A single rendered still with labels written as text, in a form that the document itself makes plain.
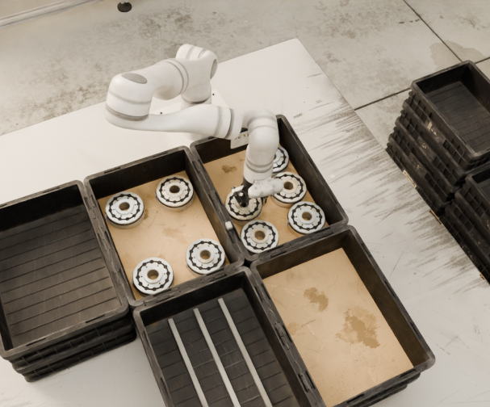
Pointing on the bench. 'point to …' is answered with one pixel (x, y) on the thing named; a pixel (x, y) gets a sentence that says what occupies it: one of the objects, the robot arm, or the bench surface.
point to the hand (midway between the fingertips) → (253, 202)
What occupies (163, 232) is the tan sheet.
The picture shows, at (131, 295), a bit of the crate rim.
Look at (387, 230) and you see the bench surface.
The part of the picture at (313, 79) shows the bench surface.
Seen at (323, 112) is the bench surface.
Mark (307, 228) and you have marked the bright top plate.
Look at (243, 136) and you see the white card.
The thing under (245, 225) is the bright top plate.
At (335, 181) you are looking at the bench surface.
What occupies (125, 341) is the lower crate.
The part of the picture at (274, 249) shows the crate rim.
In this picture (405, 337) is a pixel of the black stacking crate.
